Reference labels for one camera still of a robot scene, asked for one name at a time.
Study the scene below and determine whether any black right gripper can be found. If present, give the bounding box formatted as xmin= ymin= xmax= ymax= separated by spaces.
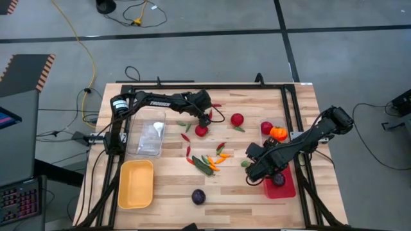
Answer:
xmin=246 ymin=142 xmax=290 ymax=186

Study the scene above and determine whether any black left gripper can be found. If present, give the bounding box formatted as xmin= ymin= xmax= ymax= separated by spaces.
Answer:
xmin=189 ymin=89 xmax=213 ymax=128

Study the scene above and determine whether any red tomato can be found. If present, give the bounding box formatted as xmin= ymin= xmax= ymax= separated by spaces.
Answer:
xmin=195 ymin=124 xmax=209 ymax=138
xmin=230 ymin=112 xmax=245 ymax=127
xmin=260 ymin=121 xmax=274 ymax=135

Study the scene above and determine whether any large dark green pepper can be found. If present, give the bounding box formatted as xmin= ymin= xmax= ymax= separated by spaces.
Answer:
xmin=191 ymin=155 xmax=215 ymax=176

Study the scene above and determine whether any orange red bell pepper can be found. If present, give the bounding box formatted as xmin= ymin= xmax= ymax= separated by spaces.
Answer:
xmin=269 ymin=126 xmax=288 ymax=142

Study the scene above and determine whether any red plastic basket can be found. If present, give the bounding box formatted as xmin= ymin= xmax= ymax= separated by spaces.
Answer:
xmin=262 ymin=163 xmax=297 ymax=200

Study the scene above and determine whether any large clear plastic bin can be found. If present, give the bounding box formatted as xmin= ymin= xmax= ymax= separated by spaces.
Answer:
xmin=127 ymin=108 xmax=167 ymax=158

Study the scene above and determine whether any yellow plastic basket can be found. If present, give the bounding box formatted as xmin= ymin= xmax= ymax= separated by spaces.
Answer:
xmin=117 ymin=159 xmax=155 ymax=210

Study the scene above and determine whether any black power adapter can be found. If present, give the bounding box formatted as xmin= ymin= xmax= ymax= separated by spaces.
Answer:
xmin=71 ymin=130 xmax=94 ymax=145

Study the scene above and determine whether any black round stand base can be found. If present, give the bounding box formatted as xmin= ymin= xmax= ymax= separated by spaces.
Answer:
xmin=95 ymin=0 xmax=117 ymax=15

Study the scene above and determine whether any black equipment box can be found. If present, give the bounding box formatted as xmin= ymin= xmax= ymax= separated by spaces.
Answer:
xmin=390 ymin=89 xmax=411 ymax=117

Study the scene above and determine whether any large black orange-striped mat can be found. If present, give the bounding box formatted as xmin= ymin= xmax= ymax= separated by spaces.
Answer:
xmin=0 ymin=53 xmax=56 ymax=99

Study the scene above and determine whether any laptop screen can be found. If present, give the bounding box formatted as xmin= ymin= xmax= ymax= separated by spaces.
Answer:
xmin=0 ymin=106 xmax=22 ymax=130

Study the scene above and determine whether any backlit black keyboard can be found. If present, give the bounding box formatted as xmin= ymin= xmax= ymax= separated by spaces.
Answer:
xmin=0 ymin=178 xmax=43 ymax=227

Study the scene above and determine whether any small black orange-striped mat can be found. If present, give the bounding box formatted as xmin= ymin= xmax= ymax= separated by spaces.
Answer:
xmin=0 ymin=0 xmax=19 ymax=16

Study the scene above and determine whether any black aluminium table frame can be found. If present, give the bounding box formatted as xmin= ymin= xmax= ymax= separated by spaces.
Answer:
xmin=74 ymin=73 xmax=349 ymax=231

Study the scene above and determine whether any black cable loop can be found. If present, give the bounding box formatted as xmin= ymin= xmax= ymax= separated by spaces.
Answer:
xmin=124 ymin=65 xmax=141 ymax=83

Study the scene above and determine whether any long black floor cable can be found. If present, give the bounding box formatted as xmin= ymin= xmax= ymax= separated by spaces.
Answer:
xmin=352 ymin=102 xmax=411 ymax=171

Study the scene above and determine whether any thin black floor cable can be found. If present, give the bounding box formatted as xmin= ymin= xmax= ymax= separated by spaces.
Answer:
xmin=103 ymin=0 xmax=168 ymax=28

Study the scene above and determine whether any yellow floor cable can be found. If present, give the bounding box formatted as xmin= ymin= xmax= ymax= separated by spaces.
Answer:
xmin=51 ymin=0 xmax=97 ymax=121

